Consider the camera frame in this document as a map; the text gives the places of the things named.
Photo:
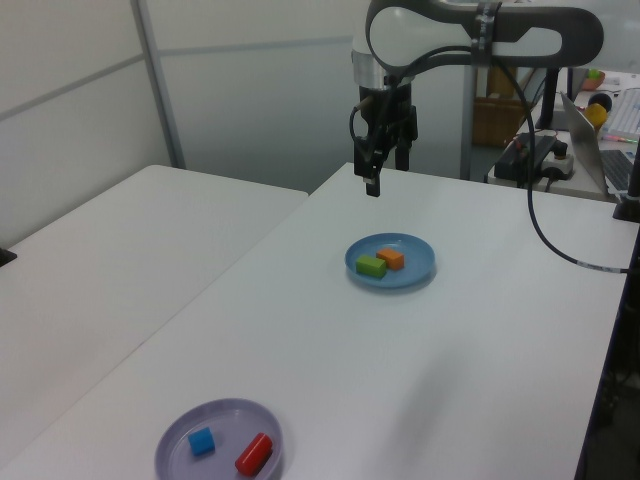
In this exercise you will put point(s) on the purple plate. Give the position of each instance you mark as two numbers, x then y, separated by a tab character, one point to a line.
225	420

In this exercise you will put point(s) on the green ball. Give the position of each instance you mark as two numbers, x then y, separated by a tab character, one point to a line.
593	74

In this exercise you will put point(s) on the red cylinder block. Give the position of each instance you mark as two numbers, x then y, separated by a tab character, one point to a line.
254	454

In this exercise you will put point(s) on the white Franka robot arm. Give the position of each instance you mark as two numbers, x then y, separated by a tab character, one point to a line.
430	30

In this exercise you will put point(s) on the orange bowl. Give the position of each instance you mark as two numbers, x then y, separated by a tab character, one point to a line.
595	85

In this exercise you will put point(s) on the blue hexagonal block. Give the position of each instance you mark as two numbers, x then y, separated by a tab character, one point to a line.
202	441

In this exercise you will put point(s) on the white grey power plug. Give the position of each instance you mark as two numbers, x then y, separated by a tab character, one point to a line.
560	162

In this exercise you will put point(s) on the black monitor stand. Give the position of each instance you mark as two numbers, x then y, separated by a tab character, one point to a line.
550	100

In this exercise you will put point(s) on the black clamp mount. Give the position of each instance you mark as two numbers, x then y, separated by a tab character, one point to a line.
631	205

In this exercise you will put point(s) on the black power strip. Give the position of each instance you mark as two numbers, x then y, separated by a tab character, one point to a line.
515	160

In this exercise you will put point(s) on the yellow ball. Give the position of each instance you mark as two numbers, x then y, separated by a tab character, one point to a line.
596	116

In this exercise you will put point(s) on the blue plate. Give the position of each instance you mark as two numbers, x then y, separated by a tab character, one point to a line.
415	280

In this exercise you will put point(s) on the green rectangular block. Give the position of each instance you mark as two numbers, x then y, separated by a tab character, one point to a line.
371	267

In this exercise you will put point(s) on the silver laptop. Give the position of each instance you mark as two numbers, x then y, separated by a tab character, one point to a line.
582	135

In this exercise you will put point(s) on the orange rectangular block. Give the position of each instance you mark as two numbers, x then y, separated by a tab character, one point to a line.
392	260

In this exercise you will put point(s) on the brown wooden box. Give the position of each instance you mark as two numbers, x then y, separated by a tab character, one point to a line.
492	120

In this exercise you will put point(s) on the white neighbouring table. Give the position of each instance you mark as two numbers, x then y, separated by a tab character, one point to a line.
125	250

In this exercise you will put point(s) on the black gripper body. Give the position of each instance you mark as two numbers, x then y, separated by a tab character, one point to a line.
387	107

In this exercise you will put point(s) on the dark metal frame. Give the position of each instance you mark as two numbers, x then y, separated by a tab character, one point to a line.
620	425

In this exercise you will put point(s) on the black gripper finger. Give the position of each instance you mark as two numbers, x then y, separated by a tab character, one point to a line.
367	167
406	145

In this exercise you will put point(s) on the white office desk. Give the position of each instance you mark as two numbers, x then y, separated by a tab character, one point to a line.
575	189

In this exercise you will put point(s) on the grey partition post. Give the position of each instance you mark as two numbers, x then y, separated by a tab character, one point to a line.
471	160
160	100

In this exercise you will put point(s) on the white keyboard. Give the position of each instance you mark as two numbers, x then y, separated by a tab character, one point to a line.
625	115

